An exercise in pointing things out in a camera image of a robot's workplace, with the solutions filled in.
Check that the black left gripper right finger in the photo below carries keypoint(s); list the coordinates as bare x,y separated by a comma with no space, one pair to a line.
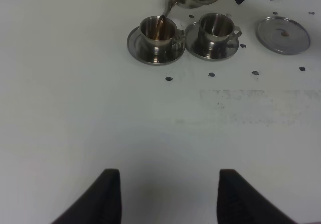
240,202

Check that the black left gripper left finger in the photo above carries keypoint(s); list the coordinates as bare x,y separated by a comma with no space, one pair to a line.
101,202

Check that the right stainless steel teacup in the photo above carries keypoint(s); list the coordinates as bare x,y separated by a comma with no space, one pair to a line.
215,27

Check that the stainless steel teacup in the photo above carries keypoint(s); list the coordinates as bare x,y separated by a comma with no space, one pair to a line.
215,27
160,34

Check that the steel teapot saucer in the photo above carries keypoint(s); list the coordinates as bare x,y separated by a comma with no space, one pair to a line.
282,35

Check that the left stainless steel teacup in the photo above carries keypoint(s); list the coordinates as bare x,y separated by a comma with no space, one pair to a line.
160,34

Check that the right steel saucer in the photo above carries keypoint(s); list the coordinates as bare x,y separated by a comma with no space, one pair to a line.
209,51

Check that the left steel saucer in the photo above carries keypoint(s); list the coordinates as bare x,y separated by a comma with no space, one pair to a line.
142,53

